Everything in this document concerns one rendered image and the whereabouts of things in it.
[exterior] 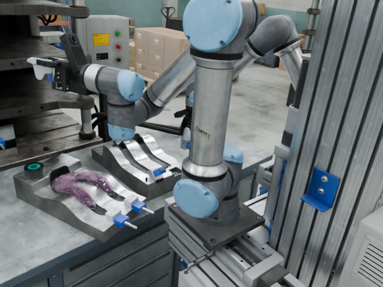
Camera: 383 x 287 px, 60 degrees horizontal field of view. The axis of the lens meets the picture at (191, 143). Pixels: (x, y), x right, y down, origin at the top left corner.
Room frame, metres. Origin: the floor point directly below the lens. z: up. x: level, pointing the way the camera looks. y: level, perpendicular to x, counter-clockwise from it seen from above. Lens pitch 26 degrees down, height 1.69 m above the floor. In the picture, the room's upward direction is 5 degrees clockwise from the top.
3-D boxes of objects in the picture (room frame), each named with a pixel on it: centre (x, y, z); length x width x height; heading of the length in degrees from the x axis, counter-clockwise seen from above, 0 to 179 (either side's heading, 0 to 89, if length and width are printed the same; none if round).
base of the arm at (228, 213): (0.86, -0.10, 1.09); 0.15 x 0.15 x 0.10
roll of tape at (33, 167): (1.20, 0.66, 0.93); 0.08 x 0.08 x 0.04
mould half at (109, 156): (1.48, 0.26, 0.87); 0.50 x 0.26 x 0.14; 45
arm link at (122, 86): (0.85, 0.20, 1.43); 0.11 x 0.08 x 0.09; 65
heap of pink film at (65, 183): (1.17, 0.45, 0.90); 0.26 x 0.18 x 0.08; 62
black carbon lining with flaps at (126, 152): (1.46, 0.26, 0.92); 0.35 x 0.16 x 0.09; 45
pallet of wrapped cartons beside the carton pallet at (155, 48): (5.83, 0.51, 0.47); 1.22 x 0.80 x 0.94; 47
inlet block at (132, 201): (1.10, 0.18, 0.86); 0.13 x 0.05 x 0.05; 62
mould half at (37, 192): (1.17, 0.45, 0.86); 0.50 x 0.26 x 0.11; 62
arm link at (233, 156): (0.86, -0.09, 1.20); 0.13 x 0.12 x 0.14; 155
